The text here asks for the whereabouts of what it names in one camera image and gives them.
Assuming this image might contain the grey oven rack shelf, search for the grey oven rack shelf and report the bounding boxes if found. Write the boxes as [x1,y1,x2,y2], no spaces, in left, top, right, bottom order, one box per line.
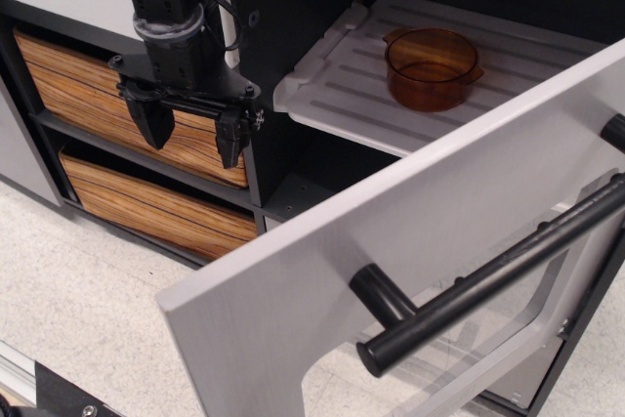
[273,0,604,157]

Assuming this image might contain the upper wood-grain storage bin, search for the upper wood-grain storage bin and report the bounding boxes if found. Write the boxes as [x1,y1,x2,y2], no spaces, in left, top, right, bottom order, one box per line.
[14,27,248,188]

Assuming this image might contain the black oven door handle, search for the black oven door handle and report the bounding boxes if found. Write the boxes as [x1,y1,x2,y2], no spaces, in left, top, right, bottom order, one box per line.
[349,113,625,380]

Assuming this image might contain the grey lower drawer front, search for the grey lower drawer front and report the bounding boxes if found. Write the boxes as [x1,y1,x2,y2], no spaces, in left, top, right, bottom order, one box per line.
[481,337,564,409]

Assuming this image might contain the dark toy kitchen cabinet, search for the dark toy kitchen cabinet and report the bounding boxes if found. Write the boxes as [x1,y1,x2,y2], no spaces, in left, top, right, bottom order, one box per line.
[0,0,625,417]

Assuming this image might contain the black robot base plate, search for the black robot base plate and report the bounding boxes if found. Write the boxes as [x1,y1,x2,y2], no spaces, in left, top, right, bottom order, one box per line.
[1,361,121,416]

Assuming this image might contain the wood-grain storage bin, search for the wood-grain storage bin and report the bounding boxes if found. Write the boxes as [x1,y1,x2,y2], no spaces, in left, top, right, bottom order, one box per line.
[14,27,248,188]
[59,142,258,261]

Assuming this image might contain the amber transparent toy pot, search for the amber transparent toy pot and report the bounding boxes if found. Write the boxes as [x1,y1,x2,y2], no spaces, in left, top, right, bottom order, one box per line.
[384,27,483,112]

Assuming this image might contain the lower wood-grain storage bin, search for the lower wood-grain storage bin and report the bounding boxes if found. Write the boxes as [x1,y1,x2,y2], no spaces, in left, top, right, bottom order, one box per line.
[59,142,258,261]

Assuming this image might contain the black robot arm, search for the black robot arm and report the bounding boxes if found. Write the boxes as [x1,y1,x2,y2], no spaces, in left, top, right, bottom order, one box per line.
[109,0,263,169]

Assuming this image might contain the grey toy oven door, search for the grey toy oven door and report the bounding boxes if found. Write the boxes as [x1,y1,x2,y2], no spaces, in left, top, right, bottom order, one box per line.
[157,42,624,416]

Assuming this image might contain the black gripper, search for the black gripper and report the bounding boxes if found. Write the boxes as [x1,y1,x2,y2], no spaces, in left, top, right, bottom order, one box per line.
[108,34,264,169]

